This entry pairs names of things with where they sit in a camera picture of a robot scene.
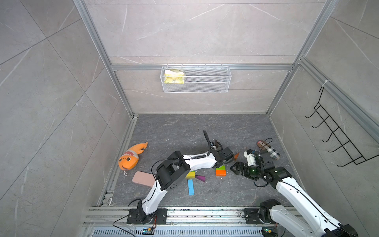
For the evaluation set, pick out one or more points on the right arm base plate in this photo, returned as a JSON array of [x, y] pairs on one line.
[[253, 216]]

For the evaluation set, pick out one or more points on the yellow cloth in basket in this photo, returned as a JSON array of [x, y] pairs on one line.
[[174, 77]]

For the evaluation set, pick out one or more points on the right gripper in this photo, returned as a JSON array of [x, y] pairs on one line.
[[243, 172]]

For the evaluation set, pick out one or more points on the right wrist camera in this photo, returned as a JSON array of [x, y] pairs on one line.
[[249, 155]]

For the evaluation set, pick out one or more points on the orange block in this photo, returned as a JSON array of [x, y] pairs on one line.
[[221, 173]]

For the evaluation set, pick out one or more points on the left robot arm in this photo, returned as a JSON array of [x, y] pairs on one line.
[[175, 168]]

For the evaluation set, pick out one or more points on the pink rounded case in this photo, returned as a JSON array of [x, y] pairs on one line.
[[143, 178]]

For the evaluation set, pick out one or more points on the purple wedge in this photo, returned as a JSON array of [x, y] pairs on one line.
[[201, 178]]

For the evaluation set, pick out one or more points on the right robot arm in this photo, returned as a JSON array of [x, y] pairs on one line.
[[315, 222]]

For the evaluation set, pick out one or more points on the green block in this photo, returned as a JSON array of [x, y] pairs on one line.
[[221, 168]]

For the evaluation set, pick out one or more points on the yellow block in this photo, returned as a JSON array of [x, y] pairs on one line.
[[191, 175]]

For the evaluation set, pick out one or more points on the orange plush fish toy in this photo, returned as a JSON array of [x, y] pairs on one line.
[[130, 158]]

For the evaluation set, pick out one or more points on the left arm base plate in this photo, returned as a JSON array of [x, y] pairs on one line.
[[137, 216]]

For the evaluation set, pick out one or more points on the light blue long block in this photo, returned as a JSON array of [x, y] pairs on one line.
[[190, 187]]

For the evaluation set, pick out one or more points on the black wire hook rack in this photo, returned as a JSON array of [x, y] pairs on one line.
[[344, 143]]

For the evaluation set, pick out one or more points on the white wire mesh basket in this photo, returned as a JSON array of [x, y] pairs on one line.
[[199, 79]]

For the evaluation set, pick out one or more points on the plaid patterned pouch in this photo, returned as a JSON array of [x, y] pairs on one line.
[[265, 147]]

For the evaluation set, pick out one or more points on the metal front rail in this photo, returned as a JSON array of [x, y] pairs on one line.
[[180, 222]]

